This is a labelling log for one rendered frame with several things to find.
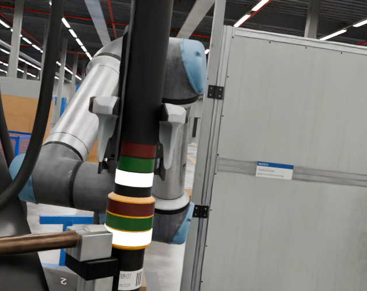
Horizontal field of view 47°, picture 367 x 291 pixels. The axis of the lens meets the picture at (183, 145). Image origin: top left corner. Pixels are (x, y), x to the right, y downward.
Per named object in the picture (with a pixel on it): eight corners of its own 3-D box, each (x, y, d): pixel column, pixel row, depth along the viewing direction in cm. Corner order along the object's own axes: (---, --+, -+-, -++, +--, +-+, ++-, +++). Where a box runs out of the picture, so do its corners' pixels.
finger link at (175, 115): (195, 177, 36) (167, 164, 45) (204, 107, 35) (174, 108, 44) (159, 174, 35) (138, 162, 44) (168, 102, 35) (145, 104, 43)
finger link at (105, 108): (107, 168, 34) (128, 161, 43) (116, 95, 34) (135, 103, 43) (69, 163, 34) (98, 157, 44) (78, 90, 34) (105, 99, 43)
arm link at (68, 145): (99, 21, 97) (-7, 165, 61) (146, 25, 96) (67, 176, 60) (104, 65, 105) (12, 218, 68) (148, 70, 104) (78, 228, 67)
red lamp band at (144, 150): (132, 157, 36) (134, 143, 36) (111, 152, 39) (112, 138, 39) (162, 158, 39) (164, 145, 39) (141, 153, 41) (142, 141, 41)
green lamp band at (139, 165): (130, 172, 36) (132, 158, 36) (109, 166, 39) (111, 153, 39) (160, 172, 39) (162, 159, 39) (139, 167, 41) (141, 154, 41)
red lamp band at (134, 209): (123, 218, 36) (125, 204, 36) (97, 206, 39) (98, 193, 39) (163, 215, 39) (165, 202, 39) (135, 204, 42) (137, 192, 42)
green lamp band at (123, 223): (122, 233, 36) (123, 219, 36) (95, 220, 39) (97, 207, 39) (161, 229, 39) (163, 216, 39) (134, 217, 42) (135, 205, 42)
